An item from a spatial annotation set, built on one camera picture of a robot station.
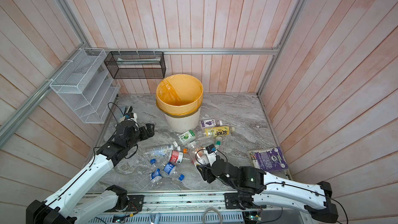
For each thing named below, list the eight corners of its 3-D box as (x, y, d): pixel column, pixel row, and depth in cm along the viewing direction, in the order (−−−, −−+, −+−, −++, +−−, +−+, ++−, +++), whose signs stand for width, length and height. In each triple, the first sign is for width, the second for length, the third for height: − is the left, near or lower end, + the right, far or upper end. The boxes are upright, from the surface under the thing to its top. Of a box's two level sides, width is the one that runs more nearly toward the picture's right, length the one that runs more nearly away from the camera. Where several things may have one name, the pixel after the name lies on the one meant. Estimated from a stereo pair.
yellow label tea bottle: (205, 139, 97) (205, 135, 93) (204, 132, 100) (204, 127, 96) (234, 136, 98) (235, 132, 94) (231, 129, 102) (233, 124, 97)
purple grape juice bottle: (201, 129, 102) (201, 126, 99) (200, 123, 105) (200, 120, 102) (222, 127, 103) (223, 124, 100) (220, 121, 106) (221, 118, 103)
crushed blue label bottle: (164, 171, 85) (162, 167, 81) (169, 164, 88) (168, 160, 83) (180, 183, 81) (179, 181, 76) (185, 175, 84) (185, 172, 79)
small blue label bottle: (151, 184, 80) (150, 183, 77) (150, 161, 88) (149, 159, 85) (162, 182, 81) (161, 180, 78) (160, 159, 89) (159, 156, 86)
